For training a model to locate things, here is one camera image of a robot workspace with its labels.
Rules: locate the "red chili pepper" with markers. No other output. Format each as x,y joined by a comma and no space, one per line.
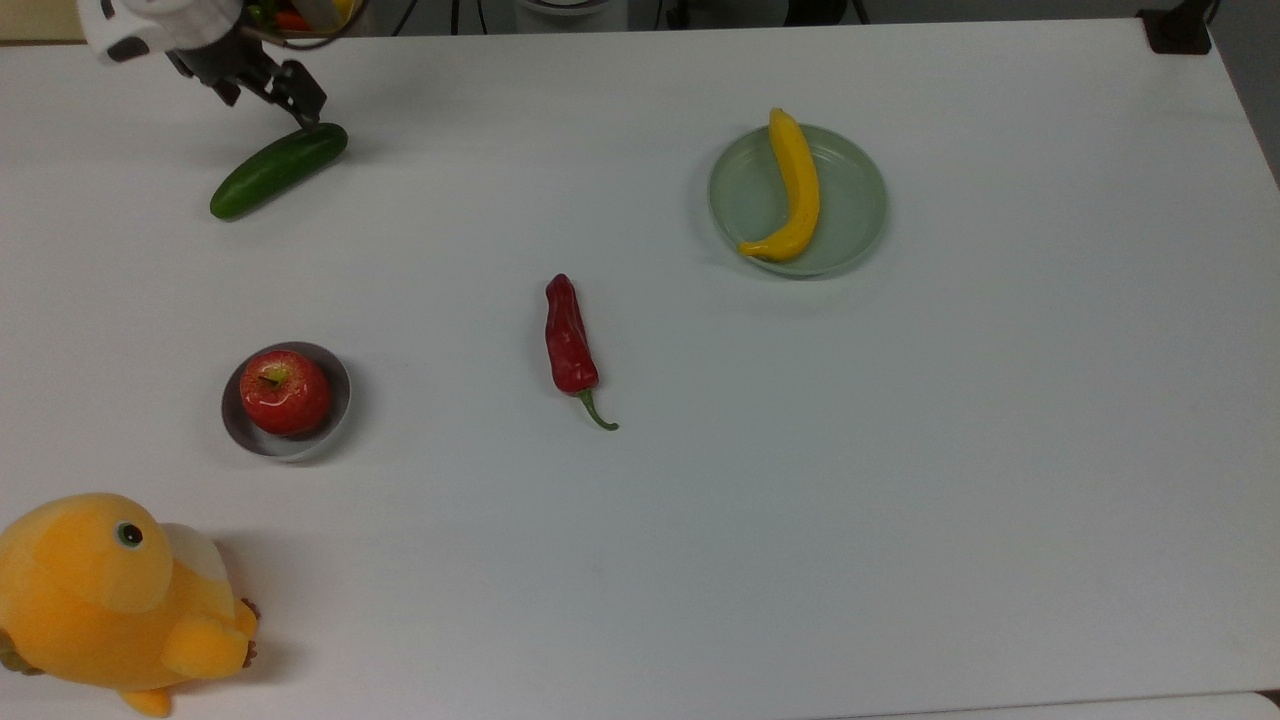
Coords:
568,345

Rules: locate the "red apple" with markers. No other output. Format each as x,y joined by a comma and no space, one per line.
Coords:
285,392

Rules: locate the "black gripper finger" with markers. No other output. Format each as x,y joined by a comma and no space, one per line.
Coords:
227,93
302,92

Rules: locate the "black camera stand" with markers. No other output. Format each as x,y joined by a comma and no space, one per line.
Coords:
1178,28

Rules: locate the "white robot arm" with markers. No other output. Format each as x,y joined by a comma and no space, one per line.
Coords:
150,25

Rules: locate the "basket with colourful toys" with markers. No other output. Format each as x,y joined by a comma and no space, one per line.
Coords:
300,15

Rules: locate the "pale green plate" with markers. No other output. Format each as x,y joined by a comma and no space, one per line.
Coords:
745,195

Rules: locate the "yellow banana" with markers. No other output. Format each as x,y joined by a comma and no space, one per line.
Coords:
798,180

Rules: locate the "small grey bowl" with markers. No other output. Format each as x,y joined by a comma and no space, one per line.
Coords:
338,400

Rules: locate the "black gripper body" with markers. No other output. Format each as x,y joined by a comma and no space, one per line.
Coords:
225,60

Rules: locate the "orange plush toy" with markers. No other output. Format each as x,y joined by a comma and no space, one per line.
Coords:
100,600

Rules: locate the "green cucumber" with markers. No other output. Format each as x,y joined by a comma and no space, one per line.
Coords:
280,170

